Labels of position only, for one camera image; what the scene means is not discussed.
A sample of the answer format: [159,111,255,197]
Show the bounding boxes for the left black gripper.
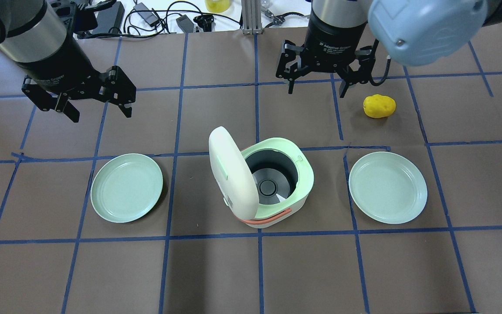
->
[20,44,137,123]

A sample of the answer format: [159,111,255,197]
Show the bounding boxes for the green plate near left arm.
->
[90,153,164,223]

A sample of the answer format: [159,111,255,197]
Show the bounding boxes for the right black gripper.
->
[276,17,380,98]

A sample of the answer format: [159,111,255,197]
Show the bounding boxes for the green plate near right arm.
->
[349,151,428,225]

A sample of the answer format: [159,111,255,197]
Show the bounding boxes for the white rice cooker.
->
[208,126,314,229]

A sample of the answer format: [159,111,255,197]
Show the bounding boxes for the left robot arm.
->
[0,0,136,123]

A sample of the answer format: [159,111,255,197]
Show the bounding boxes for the aluminium frame post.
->
[241,0,263,34]

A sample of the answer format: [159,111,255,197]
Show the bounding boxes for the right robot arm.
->
[275,0,502,98]

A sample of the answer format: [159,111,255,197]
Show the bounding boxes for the yellow potato toy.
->
[363,95,397,119]

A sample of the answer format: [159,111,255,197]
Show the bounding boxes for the black power adapter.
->
[90,2,125,34]

